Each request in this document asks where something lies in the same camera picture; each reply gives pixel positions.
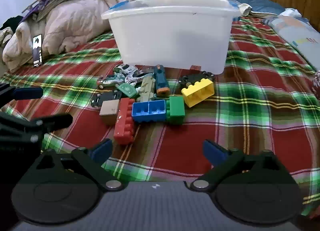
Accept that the red green plaid blanket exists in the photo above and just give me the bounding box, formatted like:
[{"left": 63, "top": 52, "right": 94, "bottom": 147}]
[{"left": 0, "top": 16, "right": 320, "bottom": 218}]

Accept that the brown cardboard cube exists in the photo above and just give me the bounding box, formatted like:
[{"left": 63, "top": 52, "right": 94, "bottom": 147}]
[{"left": 99, "top": 99, "right": 120, "bottom": 126}]

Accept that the beige bundled quilt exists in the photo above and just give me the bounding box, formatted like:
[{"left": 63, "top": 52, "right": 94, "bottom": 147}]
[{"left": 2, "top": 0, "right": 135, "bottom": 73}]

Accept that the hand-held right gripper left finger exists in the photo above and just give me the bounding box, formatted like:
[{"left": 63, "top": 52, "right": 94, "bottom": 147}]
[{"left": 19, "top": 138, "right": 123, "bottom": 192}]

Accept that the yellow building block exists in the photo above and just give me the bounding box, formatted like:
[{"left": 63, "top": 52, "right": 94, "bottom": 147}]
[{"left": 181, "top": 78, "right": 215, "bottom": 108}]

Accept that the green white toy car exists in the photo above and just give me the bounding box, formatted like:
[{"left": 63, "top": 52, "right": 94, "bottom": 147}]
[{"left": 97, "top": 75, "right": 124, "bottom": 89}]

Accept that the teal green toy piece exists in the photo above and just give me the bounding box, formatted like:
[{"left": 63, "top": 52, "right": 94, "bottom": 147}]
[{"left": 117, "top": 84, "right": 139, "bottom": 99}]

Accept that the green building block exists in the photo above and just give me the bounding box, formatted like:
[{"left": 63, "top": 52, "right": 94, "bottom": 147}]
[{"left": 166, "top": 96, "right": 186, "bottom": 124}]

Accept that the white crumpled cloth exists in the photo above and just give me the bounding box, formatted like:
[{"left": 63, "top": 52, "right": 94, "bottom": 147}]
[{"left": 237, "top": 4, "right": 252, "bottom": 16}]

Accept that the red white knitted item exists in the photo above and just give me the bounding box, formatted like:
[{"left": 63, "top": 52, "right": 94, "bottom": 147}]
[{"left": 311, "top": 71, "right": 320, "bottom": 94}]

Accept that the black toy car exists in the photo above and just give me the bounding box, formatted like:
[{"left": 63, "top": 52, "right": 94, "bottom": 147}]
[
  {"left": 178, "top": 71, "right": 215, "bottom": 89},
  {"left": 90, "top": 91, "right": 122, "bottom": 108}
]

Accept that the white plastic container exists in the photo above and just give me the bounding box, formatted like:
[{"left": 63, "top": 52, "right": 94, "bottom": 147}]
[{"left": 101, "top": 0, "right": 240, "bottom": 75}]

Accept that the red building block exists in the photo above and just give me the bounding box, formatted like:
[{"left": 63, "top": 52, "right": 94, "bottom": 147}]
[{"left": 114, "top": 98, "right": 137, "bottom": 145}]

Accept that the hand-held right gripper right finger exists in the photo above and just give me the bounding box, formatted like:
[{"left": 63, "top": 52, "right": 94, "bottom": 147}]
[{"left": 190, "top": 140, "right": 298, "bottom": 193}]

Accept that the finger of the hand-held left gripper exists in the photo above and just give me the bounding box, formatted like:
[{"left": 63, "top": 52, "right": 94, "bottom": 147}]
[
  {"left": 0, "top": 113, "right": 73, "bottom": 152},
  {"left": 0, "top": 84, "right": 44, "bottom": 102}
]

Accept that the beige toy truck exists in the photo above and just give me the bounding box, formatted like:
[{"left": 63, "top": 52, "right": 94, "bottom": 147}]
[{"left": 136, "top": 74, "right": 158, "bottom": 103}]

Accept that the blue building block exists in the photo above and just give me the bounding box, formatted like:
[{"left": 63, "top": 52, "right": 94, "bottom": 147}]
[{"left": 132, "top": 100, "right": 167, "bottom": 123}]

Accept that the dark cloth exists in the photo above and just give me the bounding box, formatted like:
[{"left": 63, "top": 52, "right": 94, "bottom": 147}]
[{"left": 0, "top": 16, "right": 24, "bottom": 31}]

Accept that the blue pillow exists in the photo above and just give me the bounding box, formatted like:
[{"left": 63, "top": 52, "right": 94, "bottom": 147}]
[{"left": 231, "top": 0, "right": 287, "bottom": 17}]

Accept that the light printed pillow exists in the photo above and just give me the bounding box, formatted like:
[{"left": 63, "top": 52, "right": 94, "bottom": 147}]
[{"left": 262, "top": 9, "right": 320, "bottom": 69}]

